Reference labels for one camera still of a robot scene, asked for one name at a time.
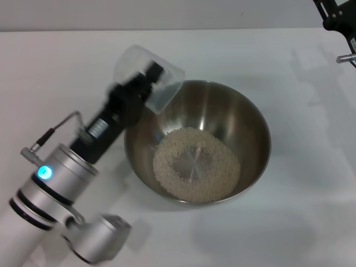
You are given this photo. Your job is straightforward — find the stainless steel mixing bowl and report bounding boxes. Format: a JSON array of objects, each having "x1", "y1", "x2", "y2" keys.
[{"x1": 123, "y1": 80, "x2": 272, "y2": 211}]

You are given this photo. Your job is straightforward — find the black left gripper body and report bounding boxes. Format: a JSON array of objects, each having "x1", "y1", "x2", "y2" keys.
[{"x1": 68, "y1": 71, "x2": 153, "y2": 165}]

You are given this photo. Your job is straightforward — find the white rice grains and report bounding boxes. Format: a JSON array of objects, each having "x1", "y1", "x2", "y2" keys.
[{"x1": 152, "y1": 126, "x2": 241, "y2": 203}]

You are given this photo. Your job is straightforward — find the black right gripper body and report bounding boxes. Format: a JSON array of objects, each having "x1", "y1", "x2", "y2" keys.
[{"x1": 313, "y1": 0, "x2": 356, "y2": 68}]

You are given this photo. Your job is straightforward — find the grey left arm cable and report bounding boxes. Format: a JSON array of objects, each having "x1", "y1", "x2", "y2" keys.
[{"x1": 19, "y1": 110, "x2": 86, "y2": 155}]

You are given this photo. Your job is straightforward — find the clear plastic measuring cup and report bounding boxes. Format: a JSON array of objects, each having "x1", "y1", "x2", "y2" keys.
[{"x1": 113, "y1": 44, "x2": 186, "y2": 114}]

